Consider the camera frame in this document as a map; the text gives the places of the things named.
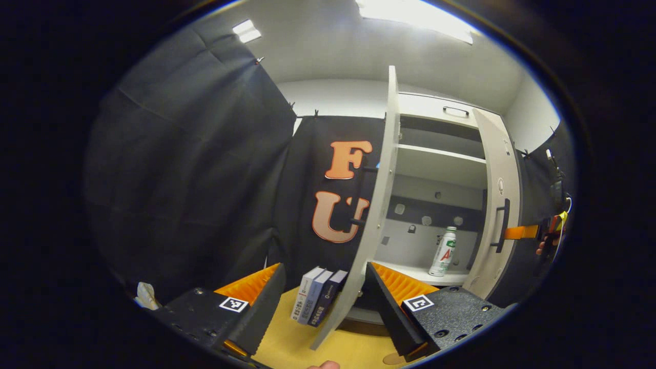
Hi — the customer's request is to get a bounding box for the large ceiling light panel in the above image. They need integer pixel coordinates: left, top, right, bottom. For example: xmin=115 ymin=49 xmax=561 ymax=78
xmin=356 ymin=0 xmax=475 ymax=45

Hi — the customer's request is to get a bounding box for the white book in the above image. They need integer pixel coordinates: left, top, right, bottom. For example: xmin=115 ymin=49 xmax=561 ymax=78
xmin=291 ymin=266 xmax=326 ymax=322

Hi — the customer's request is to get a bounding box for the dark blue book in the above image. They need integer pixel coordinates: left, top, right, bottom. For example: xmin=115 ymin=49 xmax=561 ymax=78
xmin=307 ymin=270 xmax=349 ymax=329

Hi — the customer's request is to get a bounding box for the white cabinet drawer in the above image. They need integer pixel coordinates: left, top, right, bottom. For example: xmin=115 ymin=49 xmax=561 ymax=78
xmin=399 ymin=92 xmax=500 ymax=129

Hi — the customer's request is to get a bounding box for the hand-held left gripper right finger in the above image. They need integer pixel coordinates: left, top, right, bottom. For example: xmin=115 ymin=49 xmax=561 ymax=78
xmin=365 ymin=261 xmax=508 ymax=362

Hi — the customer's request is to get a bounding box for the white cabinet shelf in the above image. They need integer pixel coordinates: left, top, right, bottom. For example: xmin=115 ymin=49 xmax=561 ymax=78
xmin=396 ymin=143 xmax=487 ymax=190
xmin=372 ymin=261 xmax=469 ymax=286

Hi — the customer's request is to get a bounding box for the white crumpled cloth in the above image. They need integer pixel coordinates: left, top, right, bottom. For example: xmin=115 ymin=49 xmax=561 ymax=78
xmin=136 ymin=282 xmax=162 ymax=311

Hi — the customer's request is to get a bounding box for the small ceiling light panel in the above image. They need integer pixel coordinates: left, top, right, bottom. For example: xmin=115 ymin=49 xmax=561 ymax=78
xmin=232 ymin=19 xmax=262 ymax=44

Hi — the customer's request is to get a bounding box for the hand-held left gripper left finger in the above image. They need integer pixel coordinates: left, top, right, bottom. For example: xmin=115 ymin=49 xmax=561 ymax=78
xmin=151 ymin=262 xmax=286 ymax=359

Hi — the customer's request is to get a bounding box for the grey-blue book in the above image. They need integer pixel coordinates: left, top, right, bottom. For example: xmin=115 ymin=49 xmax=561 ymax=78
xmin=297 ymin=270 xmax=334 ymax=325

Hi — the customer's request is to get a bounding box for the white cabinet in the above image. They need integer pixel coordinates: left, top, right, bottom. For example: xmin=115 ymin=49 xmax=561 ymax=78
xmin=359 ymin=92 xmax=518 ymax=326

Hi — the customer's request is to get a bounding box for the white drink bottle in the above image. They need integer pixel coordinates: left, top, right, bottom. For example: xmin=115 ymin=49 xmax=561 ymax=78
xmin=428 ymin=226 xmax=458 ymax=277

